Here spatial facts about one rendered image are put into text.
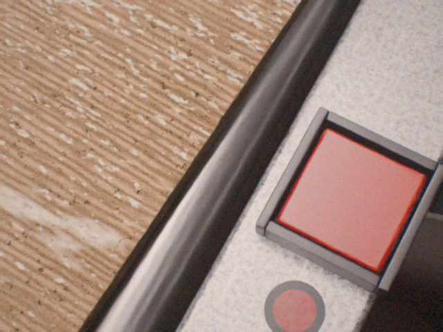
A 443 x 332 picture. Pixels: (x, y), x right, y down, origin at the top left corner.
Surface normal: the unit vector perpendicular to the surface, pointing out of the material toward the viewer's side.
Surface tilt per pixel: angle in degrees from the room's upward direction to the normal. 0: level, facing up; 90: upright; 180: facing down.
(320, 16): 41
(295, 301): 0
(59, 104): 0
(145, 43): 0
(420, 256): 87
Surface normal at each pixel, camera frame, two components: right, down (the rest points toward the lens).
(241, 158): 0.55, 0.03
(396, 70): -0.03, -0.34
